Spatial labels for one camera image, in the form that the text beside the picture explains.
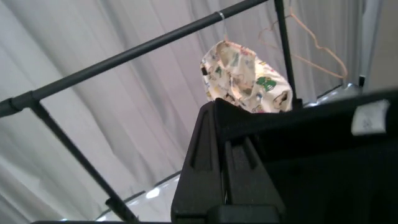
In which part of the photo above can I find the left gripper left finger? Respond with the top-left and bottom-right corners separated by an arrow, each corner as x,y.
170,101 -> 224,223

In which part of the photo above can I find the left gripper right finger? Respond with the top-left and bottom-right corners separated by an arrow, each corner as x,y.
222,136 -> 285,223

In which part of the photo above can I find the black garment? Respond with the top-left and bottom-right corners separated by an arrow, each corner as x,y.
214,88 -> 398,223

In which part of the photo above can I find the cream printed garment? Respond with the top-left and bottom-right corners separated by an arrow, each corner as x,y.
200,39 -> 294,113

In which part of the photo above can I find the pink clothes hanger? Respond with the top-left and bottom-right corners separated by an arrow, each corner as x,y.
217,11 -> 233,43
257,7 -> 349,80

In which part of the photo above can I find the black clothes rack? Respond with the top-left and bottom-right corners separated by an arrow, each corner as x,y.
0,0 -> 304,223

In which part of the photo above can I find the white curtain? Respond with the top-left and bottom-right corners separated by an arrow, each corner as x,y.
0,0 -> 364,223

